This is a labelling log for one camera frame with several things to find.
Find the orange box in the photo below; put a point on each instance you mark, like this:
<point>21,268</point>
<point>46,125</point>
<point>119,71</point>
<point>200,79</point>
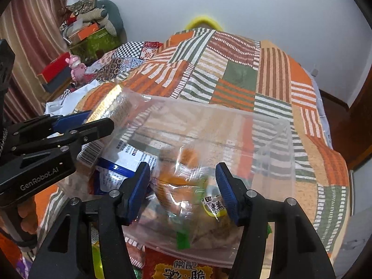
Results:
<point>90,32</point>

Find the clear plastic zip bag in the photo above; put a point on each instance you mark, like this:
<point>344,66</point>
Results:
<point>203,128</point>

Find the striped patchwork blanket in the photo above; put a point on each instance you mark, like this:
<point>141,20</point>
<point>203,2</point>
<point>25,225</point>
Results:
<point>247,72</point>

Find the gold foil snack packet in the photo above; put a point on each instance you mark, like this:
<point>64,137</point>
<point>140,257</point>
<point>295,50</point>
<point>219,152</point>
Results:
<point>116,101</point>

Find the dotted beige cushion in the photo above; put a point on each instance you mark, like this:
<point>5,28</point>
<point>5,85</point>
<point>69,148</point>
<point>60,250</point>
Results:
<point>96,15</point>

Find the white cloth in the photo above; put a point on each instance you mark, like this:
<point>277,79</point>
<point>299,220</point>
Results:
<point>72,98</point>

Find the white and blue snack packet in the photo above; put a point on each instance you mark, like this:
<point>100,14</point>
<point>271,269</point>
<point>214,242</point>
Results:
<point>128,157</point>

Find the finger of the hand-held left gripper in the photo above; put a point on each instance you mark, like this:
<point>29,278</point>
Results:
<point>96,129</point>
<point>72,120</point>

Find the grey-green pillow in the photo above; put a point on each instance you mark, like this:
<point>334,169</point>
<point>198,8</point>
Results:
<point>116,14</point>

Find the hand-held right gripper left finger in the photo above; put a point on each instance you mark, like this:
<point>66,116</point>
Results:
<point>139,193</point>

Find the person's left hand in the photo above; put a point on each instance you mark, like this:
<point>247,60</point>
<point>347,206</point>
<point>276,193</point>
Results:
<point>28,219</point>

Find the striped brown curtain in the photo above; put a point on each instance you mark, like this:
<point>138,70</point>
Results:
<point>32,29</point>

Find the red box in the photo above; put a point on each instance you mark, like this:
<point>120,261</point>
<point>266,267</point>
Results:
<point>53,68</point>

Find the yellow round object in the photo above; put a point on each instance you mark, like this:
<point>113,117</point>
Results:
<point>203,21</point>

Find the pink plush toy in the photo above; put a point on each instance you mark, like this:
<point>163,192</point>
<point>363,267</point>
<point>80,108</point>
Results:
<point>77,68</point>

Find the floral patterned cushion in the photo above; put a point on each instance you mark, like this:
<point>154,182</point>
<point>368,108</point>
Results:
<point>82,5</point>

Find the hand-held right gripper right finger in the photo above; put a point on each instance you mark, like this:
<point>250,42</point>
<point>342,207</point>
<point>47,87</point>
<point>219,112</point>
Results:
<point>229,194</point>

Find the white wall socket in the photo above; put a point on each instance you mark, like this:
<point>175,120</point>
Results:
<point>314,71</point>

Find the checkered patchwork cloth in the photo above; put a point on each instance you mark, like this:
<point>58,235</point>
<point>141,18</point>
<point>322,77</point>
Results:
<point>128,55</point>

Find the wooden door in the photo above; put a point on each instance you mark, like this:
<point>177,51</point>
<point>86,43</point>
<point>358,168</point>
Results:
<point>363,128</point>

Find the yellow-green snack packet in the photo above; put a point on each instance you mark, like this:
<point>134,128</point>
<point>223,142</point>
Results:
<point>97,263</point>

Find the orange bread snack packet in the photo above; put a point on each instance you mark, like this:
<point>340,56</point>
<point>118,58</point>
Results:
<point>180,186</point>

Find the red snack packet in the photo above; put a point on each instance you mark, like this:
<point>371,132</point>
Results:
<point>174,267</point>

